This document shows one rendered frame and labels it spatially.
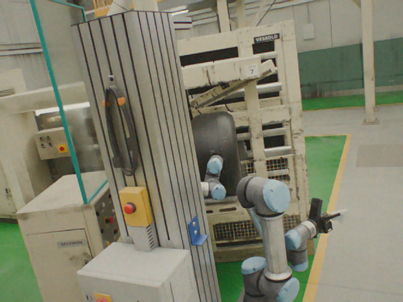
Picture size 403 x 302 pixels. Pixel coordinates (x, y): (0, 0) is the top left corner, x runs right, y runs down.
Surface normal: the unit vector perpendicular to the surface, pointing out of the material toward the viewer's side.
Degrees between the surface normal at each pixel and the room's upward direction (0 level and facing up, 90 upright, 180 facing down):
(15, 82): 90
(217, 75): 90
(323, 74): 90
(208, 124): 31
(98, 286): 90
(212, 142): 59
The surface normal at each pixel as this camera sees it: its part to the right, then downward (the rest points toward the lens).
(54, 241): -0.07, 0.28
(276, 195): 0.60, -0.02
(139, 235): -0.42, 0.30
